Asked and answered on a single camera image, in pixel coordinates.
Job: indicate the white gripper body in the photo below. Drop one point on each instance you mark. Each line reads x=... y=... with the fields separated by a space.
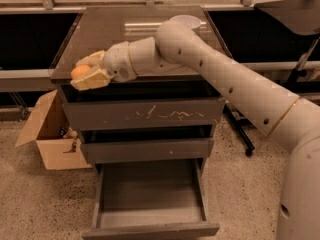
x=117 y=63

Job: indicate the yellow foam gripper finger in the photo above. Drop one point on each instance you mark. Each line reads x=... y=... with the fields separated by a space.
x=94 y=78
x=94 y=59

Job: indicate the orange fruit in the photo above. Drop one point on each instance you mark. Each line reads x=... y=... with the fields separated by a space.
x=79 y=71

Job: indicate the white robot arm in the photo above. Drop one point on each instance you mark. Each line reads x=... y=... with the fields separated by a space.
x=174 y=43

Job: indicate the grey top drawer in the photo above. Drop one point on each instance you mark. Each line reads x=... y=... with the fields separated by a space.
x=143 y=105

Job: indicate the grey drawer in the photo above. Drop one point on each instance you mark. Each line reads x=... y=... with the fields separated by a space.
x=148 y=144
x=157 y=200
x=143 y=105

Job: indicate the grey middle drawer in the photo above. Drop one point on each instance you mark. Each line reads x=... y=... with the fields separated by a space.
x=148 y=144

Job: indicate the grey drawer cabinet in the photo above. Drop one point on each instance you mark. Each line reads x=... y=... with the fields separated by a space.
x=100 y=28

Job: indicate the grey bottom drawer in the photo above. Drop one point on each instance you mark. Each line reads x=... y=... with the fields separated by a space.
x=157 y=200

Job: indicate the open cardboard box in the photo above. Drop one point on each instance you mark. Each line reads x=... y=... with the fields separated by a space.
x=49 y=128

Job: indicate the white ceramic bowl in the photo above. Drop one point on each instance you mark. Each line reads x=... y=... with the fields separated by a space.
x=189 y=21

